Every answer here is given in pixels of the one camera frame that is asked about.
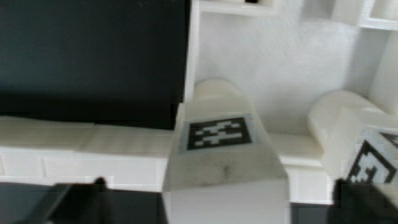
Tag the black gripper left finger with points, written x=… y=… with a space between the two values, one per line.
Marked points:
x=76 y=204

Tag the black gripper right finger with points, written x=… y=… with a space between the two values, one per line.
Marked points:
x=365 y=203

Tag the white tagged chair leg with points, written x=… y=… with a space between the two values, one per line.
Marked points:
x=362 y=136

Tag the white chair leg block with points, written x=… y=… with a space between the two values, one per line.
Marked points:
x=227 y=181

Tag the white chair seat plate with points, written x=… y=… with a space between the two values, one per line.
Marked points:
x=291 y=64

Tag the white fence front wall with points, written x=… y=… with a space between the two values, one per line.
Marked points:
x=58 y=152

